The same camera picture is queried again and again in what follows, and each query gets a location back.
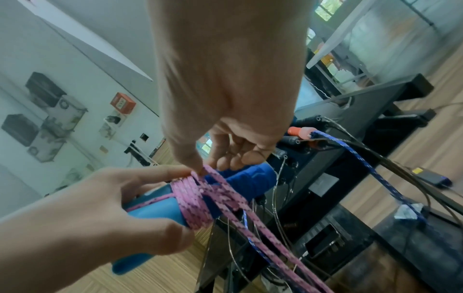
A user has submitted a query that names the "person's right hand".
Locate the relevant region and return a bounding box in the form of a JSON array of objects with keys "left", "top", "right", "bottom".
[{"left": 146, "top": 0, "right": 316, "bottom": 177}]

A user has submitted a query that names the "person's left hand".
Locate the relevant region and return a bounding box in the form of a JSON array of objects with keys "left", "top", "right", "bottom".
[{"left": 0, "top": 164, "right": 198, "bottom": 293}]

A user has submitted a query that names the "blue-handled pink jump rope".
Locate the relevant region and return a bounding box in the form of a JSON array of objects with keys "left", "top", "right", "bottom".
[{"left": 110, "top": 161, "right": 328, "bottom": 293}]

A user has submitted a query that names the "red-handled blue jump rope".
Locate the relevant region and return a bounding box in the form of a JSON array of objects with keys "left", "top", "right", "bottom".
[{"left": 240, "top": 126, "right": 430, "bottom": 265}]

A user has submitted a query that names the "red alarm box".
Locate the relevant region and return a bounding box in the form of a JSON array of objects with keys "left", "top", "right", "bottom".
[{"left": 109, "top": 92, "right": 137, "bottom": 113}]

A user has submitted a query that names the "white folding table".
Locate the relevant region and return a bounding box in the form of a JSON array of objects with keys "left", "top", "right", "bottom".
[{"left": 305, "top": 0, "right": 384, "bottom": 70}]

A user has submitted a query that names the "white socket with plug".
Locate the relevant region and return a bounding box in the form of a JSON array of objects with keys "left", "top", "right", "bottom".
[{"left": 103, "top": 114, "right": 126, "bottom": 128}]

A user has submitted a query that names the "black glossy low table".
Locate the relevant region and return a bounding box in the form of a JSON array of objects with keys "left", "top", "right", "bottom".
[{"left": 195, "top": 72, "right": 463, "bottom": 293}]

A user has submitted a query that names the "crumpled white wrapper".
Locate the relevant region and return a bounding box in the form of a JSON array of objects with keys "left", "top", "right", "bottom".
[{"left": 394, "top": 203, "right": 431, "bottom": 221}]

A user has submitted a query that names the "blue black power adapter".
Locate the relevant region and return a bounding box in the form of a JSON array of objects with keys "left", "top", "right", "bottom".
[{"left": 410, "top": 166, "right": 453, "bottom": 188}]

